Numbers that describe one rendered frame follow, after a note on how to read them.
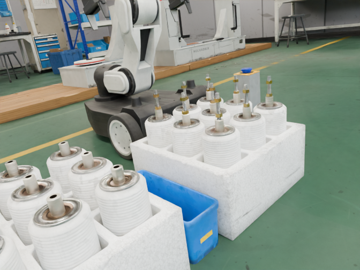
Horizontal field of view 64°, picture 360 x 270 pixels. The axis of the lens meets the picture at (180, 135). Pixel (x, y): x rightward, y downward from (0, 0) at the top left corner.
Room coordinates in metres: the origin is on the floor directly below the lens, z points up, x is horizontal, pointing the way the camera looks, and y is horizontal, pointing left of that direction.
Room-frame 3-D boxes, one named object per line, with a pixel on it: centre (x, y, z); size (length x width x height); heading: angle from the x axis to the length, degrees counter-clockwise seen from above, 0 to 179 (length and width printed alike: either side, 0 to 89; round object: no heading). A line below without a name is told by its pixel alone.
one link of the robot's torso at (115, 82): (1.55, 0.23, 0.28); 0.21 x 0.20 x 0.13; 43
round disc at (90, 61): (3.02, 0.80, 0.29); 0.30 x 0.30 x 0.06
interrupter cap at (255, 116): (0.76, -0.19, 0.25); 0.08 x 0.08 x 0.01
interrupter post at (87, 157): (0.57, 0.20, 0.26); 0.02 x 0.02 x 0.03
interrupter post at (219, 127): (0.68, -0.10, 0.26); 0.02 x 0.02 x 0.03
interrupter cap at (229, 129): (0.68, -0.10, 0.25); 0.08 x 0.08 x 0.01
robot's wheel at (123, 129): (1.17, 0.23, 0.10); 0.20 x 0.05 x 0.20; 43
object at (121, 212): (0.48, 0.12, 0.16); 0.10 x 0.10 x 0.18
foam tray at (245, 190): (0.84, -0.11, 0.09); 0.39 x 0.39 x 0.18; 41
